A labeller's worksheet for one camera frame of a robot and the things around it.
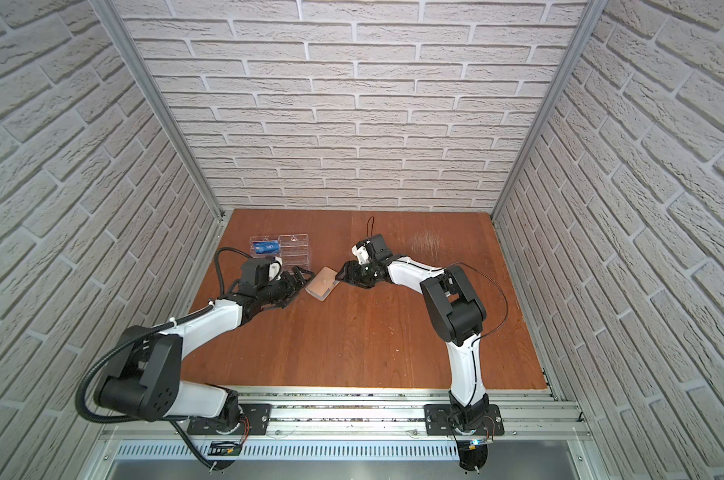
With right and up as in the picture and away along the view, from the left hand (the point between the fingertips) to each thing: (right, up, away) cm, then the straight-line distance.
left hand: (313, 277), depth 88 cm
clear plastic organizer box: (-10, +8, +14) cm, 20 cm away
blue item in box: (-19, +9, +12) cm, 24 cm away
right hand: (+10, -1, +7) cm, 12 cm away
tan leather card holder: (+2, -3, +8) cm, 9 cm away
